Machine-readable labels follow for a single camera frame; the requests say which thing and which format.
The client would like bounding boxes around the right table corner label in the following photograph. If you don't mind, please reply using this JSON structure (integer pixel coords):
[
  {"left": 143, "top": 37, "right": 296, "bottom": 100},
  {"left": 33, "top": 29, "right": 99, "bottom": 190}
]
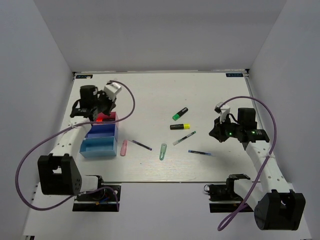
[{"left": 225, "top": 72, "right": 244, "bottom": 78}]

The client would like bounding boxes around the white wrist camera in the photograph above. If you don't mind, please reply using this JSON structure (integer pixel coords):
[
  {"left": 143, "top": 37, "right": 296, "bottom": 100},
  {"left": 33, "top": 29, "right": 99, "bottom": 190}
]
[
  {"left": 214, "top": 102, "right": 231, "bottom": 124},
  {"left": 103, "top": 81, "right": 122, "bottom": 101}
]

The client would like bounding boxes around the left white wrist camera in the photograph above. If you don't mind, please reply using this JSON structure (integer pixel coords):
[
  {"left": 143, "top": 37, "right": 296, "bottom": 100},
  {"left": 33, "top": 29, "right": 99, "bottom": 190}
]
[{"left": 103, "top": 81, "right": 122, "bottom": 101}]

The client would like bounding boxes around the green ink clear pen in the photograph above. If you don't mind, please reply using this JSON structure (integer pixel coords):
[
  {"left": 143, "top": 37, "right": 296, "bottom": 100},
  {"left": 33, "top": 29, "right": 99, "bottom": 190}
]
[{"left": 172, "top": 131, "right": 196, "bottom": 146}]

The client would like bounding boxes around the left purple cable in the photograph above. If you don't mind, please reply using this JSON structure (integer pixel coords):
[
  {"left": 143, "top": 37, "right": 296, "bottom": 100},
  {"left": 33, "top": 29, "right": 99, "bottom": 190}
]
[{"left": 15, "top": 80, "right": 137, "bottom": 212}]

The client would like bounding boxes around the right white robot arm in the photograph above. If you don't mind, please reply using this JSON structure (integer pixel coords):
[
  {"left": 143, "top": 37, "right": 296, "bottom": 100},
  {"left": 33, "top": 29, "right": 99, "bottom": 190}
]
[{"left": 204, "top": 105, "right": 306, "bottom": 231}]

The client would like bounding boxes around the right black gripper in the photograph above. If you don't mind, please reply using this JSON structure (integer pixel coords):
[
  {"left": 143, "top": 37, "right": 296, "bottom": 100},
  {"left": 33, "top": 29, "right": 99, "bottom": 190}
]
[{"left": 209, "top": 114, "right": 243, "bottom": 143}]

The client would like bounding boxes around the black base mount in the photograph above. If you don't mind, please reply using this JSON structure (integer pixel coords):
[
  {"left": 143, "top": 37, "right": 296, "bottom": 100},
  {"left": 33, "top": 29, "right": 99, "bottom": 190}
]
[
  {"left": 72, "top": 183, "right": 122, "bottom": 213},
  {"left": 203, "top": 174, "right": 251, "bottom": 213}
]

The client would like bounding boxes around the yellow cap black highlighter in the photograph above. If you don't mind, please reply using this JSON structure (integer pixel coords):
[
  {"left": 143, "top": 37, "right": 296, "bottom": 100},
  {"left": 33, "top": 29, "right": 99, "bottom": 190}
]
[{"left": 169, "top": 123, "right": 190, "bottom": 130}]

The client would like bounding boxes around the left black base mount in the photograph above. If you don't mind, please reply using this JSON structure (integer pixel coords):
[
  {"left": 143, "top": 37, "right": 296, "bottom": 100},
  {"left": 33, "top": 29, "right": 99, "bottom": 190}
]
[{"left": 72, "top": 183, "right": 122, "bottom": 213}]

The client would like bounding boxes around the pink eraser stick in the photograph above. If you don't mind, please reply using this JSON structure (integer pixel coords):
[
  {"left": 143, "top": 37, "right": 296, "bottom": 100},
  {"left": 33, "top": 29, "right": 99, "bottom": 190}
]
[{"left": 120, "top": 139, "right": 128, "bottom": 157}]

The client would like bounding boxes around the pink blue tiered organizer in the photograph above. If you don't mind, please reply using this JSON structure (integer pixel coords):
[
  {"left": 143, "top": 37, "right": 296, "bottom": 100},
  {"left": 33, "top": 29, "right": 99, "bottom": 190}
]
[{"left": 79, "top": 111, "right": 119, "bottom": 159}]

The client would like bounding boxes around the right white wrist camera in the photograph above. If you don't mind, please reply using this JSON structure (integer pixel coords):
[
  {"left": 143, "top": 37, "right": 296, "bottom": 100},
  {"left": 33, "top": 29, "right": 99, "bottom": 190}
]
[{"left": 214, "top": 102, "right": 231, "bottom": 124}]

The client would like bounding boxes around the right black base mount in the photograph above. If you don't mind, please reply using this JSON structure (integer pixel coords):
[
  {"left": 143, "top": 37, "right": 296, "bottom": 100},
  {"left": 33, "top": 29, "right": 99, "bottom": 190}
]
[{"left": 203, "top": 174, "right": 251, "bottom": 213}]

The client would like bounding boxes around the left table corner label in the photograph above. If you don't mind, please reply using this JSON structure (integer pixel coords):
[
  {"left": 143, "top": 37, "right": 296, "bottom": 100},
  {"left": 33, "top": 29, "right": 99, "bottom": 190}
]
[{"left": 75, "top": 74, "right": 93, "bottom": 79}]

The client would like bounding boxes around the blue ink pen right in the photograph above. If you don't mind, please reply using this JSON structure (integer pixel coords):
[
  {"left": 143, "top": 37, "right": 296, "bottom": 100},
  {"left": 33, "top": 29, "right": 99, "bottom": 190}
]
[{"left": 188, "top": 150, "right": 215, "bottom": 157}]

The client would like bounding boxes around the orange highlighter marker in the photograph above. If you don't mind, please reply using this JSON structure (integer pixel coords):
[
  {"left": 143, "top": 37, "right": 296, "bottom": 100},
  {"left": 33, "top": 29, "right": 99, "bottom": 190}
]
[{"left": 96, "top": 116, "right": 115, "bottom": 123}]

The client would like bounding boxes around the green cap black highlighter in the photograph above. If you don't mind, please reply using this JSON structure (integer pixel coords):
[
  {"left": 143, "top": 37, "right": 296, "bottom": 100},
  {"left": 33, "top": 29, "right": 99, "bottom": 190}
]
[{"left": 172, "top": 107, "right": 189, "bottom": 121}]

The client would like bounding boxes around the purple ink pen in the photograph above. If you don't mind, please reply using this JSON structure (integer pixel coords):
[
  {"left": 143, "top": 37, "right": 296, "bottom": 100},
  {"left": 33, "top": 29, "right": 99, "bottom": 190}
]
[{"left": 128, "top": 140, "right": 153, "bottom": 151}]

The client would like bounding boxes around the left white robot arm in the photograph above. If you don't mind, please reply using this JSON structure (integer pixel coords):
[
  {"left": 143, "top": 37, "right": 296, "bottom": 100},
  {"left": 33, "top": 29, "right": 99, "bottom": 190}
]
[{"left": 37, "top": 82, "right": 122, "bottom": 200}]

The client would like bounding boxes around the table corner label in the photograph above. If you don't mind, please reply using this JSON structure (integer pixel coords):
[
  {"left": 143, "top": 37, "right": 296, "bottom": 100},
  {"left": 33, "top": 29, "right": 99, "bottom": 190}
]
[
  {"left": 225, "top": 72, "right": 244, "bottom": 78},
  {"left": 75, "top": 74, "right": 93, "bottom": 79}
]

